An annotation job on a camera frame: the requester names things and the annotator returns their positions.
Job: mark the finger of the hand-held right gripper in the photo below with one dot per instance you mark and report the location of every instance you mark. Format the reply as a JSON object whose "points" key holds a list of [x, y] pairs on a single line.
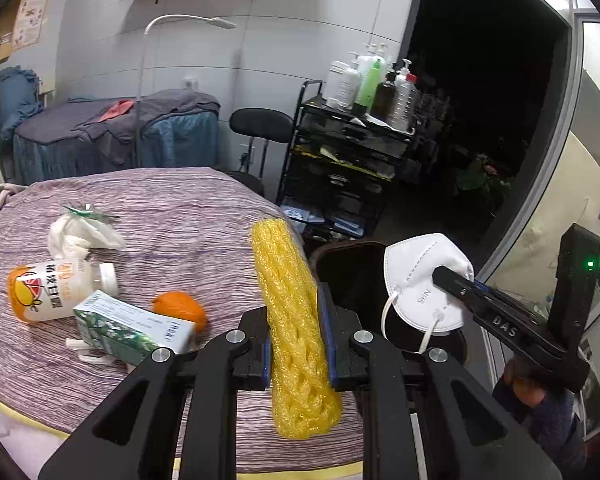
{"points": [[505, 332]]}

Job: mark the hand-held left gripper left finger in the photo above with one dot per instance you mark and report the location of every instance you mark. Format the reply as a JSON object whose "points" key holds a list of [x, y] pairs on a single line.
{"points": [[266, 365]]}

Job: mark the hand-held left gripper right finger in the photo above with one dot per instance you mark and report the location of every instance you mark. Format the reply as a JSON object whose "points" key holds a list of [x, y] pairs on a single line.
{"points": [[327, 350]]}

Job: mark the yellow foam net sleeve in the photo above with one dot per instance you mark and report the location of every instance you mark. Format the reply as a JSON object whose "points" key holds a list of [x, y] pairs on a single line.
{"points": [[290, 310]]}

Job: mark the dark trash bin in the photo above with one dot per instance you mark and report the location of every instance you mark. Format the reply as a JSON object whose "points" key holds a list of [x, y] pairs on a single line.
{"points": [[355, 275]]}

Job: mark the orange fruit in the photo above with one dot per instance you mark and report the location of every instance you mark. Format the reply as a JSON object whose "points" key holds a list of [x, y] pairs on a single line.
{"points": [[180, 310]]}

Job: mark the white face mask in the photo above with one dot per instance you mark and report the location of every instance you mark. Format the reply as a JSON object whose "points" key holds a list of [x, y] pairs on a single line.
{"points": [[420, 270]]}

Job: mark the green drink carton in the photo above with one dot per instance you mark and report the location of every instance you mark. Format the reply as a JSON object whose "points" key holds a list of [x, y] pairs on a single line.
{"points": [[130, 327]]}

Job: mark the white yogurt bottle orange label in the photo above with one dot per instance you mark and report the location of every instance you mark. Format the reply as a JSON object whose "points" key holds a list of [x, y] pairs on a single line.
{"points": [[60, 287]]}

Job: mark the white tissue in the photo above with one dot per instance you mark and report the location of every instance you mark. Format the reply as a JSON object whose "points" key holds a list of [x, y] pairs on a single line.
{"points": [[80, 237]]}

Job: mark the person's right forearm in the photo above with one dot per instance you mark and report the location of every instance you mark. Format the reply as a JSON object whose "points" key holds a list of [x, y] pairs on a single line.
{"points": [[550, 425]]}

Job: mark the person's right hand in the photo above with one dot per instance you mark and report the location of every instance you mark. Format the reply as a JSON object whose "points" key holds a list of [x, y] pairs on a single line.
{"points": [[527, 392]]}

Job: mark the blue printed packet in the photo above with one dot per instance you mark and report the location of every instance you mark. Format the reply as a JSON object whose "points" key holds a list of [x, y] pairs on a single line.
{"points": [[302, 214], [347, 222]]}

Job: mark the potted plant pink flowers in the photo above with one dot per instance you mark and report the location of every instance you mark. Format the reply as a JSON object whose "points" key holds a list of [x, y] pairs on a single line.
{"points": [[482, 180]]}

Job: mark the purple striped blanket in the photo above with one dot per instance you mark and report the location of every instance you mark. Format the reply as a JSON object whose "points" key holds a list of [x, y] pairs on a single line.
{"points": [[180, 225]]}

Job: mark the black round stool seat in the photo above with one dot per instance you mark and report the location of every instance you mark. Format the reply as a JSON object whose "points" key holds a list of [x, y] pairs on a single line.
{"points": [[245, 182]]}

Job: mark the aluminium framed glass door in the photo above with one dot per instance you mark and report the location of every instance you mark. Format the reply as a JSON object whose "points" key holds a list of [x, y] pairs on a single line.
{"points": [[580, 110]]}

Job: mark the black storage cart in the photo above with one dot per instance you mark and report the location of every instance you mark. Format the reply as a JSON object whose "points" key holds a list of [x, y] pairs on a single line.
{"points": [[345, 160]]}

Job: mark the rack of dark packets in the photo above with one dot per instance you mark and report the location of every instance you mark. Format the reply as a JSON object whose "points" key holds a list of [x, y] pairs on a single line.
{"points": [[435, 130]]}

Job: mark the black stool with backrest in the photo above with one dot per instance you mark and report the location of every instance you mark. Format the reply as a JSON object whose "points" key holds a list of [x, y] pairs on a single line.
{"points": [[260, 125]]}

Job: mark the brown bottle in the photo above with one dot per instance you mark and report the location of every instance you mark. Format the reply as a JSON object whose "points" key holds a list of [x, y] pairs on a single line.
{"points": [[384, 97]]}

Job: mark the green bottle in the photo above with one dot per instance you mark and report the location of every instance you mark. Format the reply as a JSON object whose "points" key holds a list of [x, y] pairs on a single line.
{"points": [[369, 87]]}

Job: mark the white jar bottle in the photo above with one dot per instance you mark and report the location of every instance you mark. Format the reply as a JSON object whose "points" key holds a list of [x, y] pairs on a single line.
{"points": [[336, 82]]}

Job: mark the small white pump bottle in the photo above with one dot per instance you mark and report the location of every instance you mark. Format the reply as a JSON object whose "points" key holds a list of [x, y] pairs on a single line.
{"points": [[402, 70]]}

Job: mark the small clear container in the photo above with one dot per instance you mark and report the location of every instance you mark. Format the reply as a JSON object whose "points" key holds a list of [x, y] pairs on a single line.
{"points": [[191, 84]]}

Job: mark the massage bed with grey cover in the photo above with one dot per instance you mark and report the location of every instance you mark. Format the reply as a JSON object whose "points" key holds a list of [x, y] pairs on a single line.
{"points": [[70, 145]]}

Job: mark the red cloth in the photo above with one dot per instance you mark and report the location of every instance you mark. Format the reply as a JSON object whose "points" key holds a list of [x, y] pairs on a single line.
{"points": [[115, 111]]}

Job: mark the large white pump bottle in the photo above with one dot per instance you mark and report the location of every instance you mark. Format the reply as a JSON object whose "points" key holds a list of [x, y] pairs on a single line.
{"points": [[367, 55]]}

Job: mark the white floor lamp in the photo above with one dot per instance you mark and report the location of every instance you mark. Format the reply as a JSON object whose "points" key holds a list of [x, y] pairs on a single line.
{"points": [[142, 75]]}

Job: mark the blue clothes pile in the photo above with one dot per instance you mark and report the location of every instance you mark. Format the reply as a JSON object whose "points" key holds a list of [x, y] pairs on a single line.
{"points": [[15, 100]]}

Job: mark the wall socket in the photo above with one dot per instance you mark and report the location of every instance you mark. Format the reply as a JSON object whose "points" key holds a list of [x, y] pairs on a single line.
{"points": [[247, 152]]}

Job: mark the white wall box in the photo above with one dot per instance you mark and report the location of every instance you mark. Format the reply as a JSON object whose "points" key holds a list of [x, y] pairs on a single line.
{"points": [[47, 87]]}

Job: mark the wall poster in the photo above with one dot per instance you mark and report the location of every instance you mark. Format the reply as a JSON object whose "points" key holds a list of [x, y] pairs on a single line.
{"points": [[30, 21]]}

